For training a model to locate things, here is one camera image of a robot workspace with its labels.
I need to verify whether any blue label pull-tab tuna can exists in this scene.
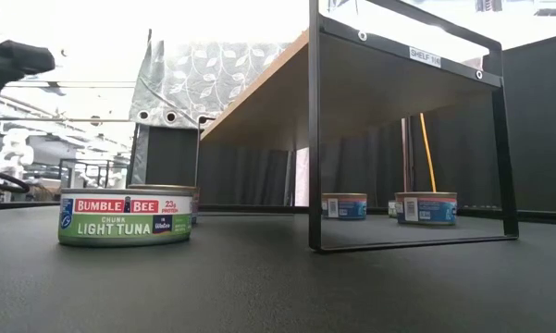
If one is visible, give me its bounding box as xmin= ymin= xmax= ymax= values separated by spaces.
xmin=127 ymin=183 xmax=201 ymax=228
xmin=394 ymin=191 xmax=459 ymax=227
xmin=321 ymin=192 xmax=369 ymax=221

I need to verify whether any white shelf label sticker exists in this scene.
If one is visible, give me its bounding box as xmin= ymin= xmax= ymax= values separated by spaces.
xmin=408 ymin=45 xmax=443 ymax=69

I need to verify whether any light wooden board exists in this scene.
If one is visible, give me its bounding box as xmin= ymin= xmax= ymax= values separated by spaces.
xmin=198 ymin=0 xmax=520 ymax=254

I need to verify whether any grey leaf pattern curtain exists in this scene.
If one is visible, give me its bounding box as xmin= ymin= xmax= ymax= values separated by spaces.
xmin=128 ymin=28 xmax=293 ymax=186

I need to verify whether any black table mat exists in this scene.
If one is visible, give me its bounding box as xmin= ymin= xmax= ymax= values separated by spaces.
xmin=0 ymin=205 xmax=556 ymax=333

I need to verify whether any white background machine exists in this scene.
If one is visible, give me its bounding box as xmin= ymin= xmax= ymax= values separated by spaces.
xmin=0 ymin=128 xmax=34 ymax=179

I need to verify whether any wide black curtain panel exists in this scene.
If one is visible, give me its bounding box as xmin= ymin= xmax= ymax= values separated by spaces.
xmin=321 ymin=30 xmax=556 ymax=214

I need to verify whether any yellow cable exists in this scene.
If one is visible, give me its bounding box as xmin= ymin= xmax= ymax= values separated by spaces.
xmin=418 ymin=112 xmax=439 ymax=194

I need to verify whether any black looped cable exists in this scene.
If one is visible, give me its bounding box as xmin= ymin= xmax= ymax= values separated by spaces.
xmin=0 ymin=169 xmax=31 ymax=194

